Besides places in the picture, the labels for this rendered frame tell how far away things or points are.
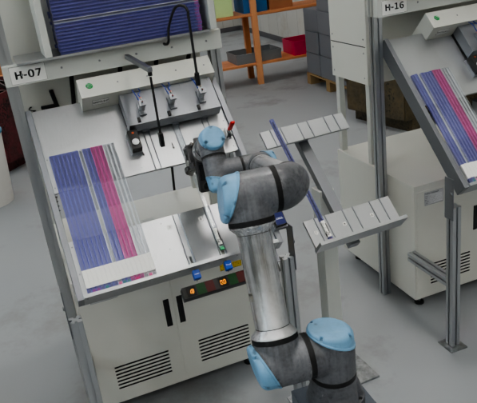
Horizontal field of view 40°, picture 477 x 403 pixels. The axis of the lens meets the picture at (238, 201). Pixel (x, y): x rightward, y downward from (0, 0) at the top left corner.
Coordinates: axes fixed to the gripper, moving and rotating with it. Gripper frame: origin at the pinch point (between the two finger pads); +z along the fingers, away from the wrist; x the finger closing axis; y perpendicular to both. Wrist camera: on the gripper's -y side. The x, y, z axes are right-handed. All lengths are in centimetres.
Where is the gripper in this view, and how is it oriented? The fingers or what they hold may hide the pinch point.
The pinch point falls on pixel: (194, 173)
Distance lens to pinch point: 225.7
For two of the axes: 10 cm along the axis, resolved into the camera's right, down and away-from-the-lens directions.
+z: -2.4, 2.3, 9.4
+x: -9.2, 2.5, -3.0
